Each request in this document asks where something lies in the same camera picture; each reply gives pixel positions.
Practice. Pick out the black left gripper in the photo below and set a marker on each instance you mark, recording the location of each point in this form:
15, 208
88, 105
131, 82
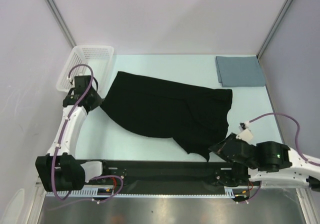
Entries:
98, 101

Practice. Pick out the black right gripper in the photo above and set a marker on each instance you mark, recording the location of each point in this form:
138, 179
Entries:
225, 146

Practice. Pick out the black t shirt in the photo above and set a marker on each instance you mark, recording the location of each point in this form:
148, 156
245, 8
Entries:
195, 117

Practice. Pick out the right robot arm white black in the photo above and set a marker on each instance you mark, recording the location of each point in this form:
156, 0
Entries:
271, 163

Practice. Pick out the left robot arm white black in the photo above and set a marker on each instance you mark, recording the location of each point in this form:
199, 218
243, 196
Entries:
67, 139

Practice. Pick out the white plastic basket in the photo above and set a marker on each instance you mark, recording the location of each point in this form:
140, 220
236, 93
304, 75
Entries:
98, 57

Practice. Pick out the folded grey-blue t shirt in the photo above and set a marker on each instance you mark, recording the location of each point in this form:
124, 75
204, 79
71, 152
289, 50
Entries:
233, 72

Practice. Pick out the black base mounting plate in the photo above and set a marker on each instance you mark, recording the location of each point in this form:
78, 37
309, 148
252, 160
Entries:
188, 187

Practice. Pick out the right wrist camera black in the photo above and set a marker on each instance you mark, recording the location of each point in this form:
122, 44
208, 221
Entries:
245, 133

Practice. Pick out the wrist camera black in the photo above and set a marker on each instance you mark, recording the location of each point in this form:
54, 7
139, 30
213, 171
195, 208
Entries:
245, 133
81, 83

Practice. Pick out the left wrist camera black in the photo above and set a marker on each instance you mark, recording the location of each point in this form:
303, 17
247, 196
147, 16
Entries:
81, 83

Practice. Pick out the white slotted cable duct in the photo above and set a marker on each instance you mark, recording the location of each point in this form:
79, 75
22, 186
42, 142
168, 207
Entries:
106, 192

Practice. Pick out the aluminium frame rail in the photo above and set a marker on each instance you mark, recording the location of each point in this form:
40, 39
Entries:
216, 176

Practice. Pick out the left aluminium corner post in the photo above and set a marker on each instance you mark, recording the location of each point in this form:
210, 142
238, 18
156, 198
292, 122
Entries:
54, 9

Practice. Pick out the aluminium corner post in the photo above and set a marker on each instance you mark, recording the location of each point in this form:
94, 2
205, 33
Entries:
54, 9
274, 27

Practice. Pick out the right aluminium corner post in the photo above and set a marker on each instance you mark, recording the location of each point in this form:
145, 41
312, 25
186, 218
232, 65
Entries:
274, 27

